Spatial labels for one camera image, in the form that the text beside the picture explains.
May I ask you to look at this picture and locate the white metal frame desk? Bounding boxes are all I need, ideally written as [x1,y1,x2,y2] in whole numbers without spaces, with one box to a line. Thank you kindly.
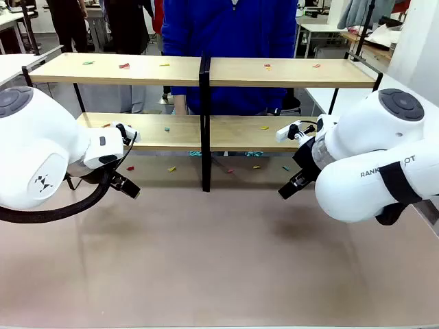
[84,6,108,53]

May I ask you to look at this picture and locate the bystander with grey trousers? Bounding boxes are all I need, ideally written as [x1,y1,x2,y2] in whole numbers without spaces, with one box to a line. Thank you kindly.
[102,0,149,114]

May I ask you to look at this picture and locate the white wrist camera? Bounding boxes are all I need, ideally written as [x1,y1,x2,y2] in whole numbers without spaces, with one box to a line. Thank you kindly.
[276,119,318,143]
[111,122,139,145]

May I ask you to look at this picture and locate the red hanging garment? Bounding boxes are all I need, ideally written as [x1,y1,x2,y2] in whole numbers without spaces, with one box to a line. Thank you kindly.
[152,0,165,35]

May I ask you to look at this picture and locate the person in blue sweater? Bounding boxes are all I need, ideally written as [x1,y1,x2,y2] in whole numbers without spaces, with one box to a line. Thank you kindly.
[161,0,298,117]

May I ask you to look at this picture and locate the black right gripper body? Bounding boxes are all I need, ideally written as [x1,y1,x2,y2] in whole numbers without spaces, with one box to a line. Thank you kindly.
[292,136,323,182]

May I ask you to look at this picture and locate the wood shelf unit black frame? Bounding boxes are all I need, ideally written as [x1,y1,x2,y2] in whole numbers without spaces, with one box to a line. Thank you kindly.
[21,51,206,193]
[204,51,384,193]

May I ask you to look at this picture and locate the wooden workbench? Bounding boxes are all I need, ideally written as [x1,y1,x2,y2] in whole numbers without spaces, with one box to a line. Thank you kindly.
[342,30,394,63]

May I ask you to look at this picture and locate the black strap on arm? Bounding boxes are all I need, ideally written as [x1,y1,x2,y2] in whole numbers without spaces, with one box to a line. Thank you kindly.
[375,160,423,226]

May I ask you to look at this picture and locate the white background table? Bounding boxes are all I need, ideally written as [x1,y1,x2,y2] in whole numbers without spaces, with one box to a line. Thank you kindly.
[0,10,38,54]

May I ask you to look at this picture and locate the bystander in black clothes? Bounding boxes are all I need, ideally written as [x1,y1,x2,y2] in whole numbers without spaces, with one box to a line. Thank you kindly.
[47,0,89,53]

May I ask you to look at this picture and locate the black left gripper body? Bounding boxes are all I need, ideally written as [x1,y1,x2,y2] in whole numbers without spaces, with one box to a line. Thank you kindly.
[67,163,104,185]

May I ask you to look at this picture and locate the large white side table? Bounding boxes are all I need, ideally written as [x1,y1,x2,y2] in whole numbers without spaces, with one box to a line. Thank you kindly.
[305,73,439,117]

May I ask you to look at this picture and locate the white background desk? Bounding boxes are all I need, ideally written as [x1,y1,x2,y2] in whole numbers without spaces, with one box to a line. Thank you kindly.
[295,15,348,59]

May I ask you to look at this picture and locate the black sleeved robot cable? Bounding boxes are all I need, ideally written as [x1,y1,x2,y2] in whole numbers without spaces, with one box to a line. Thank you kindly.
[0,130,139,224]

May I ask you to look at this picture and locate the white paper sheets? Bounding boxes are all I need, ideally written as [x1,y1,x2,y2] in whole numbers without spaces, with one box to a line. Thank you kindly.
[364,23,403,49]

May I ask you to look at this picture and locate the black stand pole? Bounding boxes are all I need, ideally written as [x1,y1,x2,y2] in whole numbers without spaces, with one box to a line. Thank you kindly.
[355,0,377,61]
[20,0,40,56]

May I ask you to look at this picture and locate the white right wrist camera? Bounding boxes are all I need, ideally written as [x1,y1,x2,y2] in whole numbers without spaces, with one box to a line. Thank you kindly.
[276,119,318,143]

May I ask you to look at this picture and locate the person's right hand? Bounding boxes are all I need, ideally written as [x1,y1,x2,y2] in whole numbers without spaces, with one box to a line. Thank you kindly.
[173,94,189,116]

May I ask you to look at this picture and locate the grey hanging jacket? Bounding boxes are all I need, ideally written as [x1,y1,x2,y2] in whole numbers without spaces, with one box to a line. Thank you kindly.
[337,0,396,30]

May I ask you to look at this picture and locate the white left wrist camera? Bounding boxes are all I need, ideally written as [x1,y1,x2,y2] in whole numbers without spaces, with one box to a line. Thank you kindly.
[111,122,139,145]

